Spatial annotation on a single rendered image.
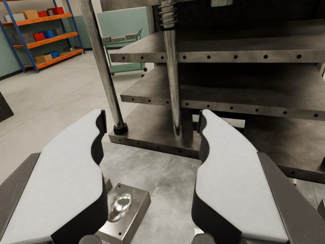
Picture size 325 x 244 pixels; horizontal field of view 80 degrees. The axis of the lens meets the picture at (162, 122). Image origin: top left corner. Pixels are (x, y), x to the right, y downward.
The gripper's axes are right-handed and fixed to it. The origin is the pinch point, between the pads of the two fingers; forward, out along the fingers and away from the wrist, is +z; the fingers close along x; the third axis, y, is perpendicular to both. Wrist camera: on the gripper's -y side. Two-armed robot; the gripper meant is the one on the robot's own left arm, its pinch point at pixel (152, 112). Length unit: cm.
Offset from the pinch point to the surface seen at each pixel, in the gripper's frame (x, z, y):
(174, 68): 9, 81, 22
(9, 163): -182, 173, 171
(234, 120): 40, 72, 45
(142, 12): -47, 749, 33
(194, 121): 22, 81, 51
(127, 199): -11, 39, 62
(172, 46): 8, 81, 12
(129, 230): -9, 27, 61
